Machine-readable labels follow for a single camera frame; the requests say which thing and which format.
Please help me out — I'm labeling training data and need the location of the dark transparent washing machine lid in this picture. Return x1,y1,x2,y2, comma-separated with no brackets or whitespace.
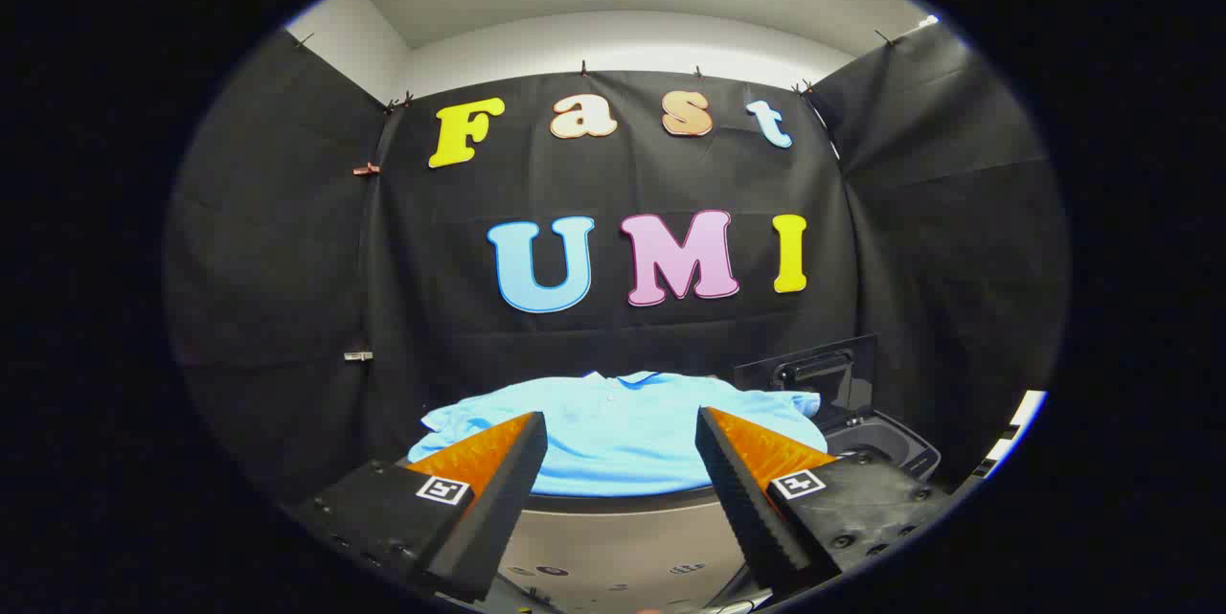
733,334,880,416

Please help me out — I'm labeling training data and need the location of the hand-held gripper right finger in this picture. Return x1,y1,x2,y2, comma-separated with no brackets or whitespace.
694,406,954,601

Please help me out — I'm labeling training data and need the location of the light blue polo shirt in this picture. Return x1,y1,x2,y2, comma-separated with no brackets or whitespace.
408,371,825,498

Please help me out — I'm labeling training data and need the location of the white board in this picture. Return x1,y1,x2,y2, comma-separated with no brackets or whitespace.
985,390,1048,473

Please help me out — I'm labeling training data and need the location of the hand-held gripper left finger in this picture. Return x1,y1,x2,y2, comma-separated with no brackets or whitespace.
287,411,549,603

